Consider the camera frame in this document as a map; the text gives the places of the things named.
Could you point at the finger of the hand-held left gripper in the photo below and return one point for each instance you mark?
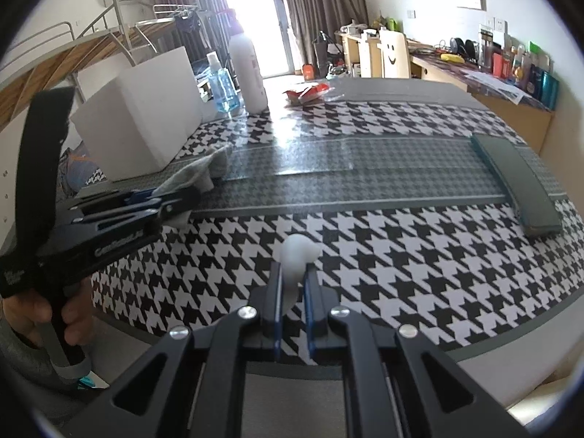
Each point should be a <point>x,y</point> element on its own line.
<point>137,200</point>
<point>178,205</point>

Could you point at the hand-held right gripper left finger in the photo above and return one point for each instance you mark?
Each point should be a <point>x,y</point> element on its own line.
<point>273,310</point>

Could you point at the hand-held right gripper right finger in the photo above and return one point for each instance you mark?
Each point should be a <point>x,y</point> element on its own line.
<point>311,315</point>

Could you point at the grey sock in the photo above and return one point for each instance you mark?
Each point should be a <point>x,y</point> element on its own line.
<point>200,164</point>

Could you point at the white foam piece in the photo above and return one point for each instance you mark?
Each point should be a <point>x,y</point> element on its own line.
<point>296,255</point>

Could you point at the white foam box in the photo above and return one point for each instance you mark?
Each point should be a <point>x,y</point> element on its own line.
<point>137,114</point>

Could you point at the person's left forearm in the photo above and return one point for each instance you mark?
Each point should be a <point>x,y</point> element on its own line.
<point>27,365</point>

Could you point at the person's left hand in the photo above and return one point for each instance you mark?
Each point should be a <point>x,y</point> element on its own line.
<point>75,315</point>

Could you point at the blue patterned quilt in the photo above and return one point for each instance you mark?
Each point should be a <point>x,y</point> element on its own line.
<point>75,169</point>

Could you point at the blue liquid spray bottle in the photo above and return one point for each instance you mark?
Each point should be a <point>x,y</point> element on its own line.
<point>223,91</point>

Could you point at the clear plastic sheet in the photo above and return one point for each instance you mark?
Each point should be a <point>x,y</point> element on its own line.
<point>296,157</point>

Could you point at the white lotion pump bottle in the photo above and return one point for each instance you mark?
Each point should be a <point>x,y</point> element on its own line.
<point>248,77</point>

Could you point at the large grey metal bunk bed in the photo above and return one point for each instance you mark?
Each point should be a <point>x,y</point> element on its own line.
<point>68,50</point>

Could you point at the red snack packet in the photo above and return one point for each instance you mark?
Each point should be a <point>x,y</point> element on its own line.
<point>310,93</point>

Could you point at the hanging dark clothes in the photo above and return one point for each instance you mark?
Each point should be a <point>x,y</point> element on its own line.
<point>188,23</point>

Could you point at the orange box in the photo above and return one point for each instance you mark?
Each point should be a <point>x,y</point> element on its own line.
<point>309,71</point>

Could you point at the small grey metal bunk bed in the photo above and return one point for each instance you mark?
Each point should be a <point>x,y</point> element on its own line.
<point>173,9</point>

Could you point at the glass balcony door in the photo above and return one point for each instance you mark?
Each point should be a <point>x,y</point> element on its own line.
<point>264,18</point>

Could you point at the black bag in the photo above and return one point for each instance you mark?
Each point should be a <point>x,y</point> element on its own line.
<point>326,54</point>

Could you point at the dark green pad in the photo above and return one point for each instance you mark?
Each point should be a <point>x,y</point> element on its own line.
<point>515,178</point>

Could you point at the wooden chair with smiley face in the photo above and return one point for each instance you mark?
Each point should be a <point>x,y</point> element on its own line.
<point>392,61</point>

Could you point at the green paper bag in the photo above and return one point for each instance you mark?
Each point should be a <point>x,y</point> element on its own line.
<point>393,24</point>

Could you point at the long wooden desk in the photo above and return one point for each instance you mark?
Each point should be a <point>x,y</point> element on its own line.
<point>511,114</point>

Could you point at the yellow toy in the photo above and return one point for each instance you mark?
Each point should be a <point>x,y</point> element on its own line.
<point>450,57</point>

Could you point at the white paper sheet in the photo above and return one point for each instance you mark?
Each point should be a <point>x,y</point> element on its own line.
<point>497,83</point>

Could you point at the black headphones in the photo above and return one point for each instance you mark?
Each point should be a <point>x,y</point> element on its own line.
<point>463,47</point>

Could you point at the row of toiletry bottles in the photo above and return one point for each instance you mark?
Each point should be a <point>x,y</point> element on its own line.
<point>538,82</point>

